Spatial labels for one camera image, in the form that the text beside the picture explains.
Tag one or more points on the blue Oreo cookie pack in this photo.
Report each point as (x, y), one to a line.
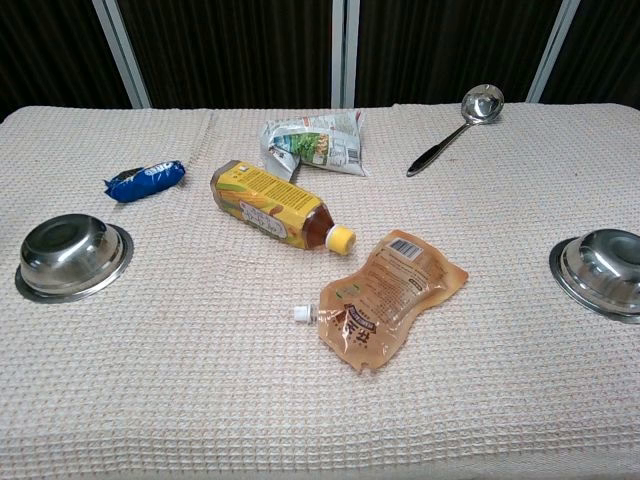
(145, 180)

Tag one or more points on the orange spout pouch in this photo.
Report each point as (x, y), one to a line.
(385, 295)

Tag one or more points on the grey metal frame post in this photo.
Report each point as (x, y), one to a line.
(552, 50)
(345, 52)
(122, 52)

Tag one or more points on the beige waffle tablecloth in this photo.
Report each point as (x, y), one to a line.
(320, 310)

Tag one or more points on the crumpled white green snack bag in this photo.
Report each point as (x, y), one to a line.
(312, 142)

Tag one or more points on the yellow label tea bottle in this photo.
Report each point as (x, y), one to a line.
(270, 202)

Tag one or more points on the metal bowl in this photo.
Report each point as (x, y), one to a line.
(607, 272)
(67, 257)

